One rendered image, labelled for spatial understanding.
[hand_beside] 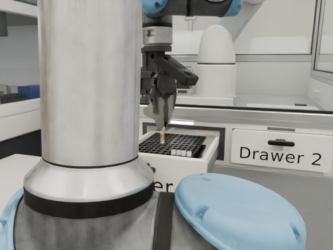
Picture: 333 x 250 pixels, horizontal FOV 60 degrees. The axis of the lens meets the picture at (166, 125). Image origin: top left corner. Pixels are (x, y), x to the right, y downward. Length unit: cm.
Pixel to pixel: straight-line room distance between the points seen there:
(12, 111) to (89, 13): 125
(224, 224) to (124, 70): 14
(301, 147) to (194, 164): 41
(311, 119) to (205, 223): 76
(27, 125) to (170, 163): 99
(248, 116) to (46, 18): 78
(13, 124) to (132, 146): 124
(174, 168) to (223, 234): 44
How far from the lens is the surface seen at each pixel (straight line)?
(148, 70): 75
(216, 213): 23
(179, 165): 66
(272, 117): 95
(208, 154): 80
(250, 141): 95
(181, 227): 25
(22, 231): 28
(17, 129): 149
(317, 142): 96
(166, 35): 72
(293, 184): 101
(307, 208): 105
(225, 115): 96
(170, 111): 76
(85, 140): 23
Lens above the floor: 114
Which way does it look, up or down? 13 degrees down
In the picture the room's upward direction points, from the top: straight up
